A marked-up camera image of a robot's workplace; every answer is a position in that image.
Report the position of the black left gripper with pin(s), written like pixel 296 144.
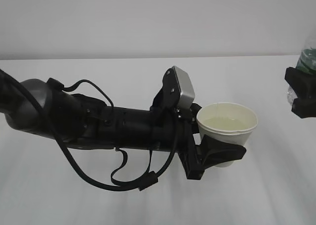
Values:
pixel 178 129

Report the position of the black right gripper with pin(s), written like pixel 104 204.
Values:
pixel 301 91

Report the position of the clear water bottle green label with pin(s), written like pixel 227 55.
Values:
pixel 307 58

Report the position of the white paper cup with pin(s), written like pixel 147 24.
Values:
pixel 226 119

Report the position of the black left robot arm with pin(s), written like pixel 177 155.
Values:
pixel 50 109

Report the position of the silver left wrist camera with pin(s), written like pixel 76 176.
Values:
pixel 177 88

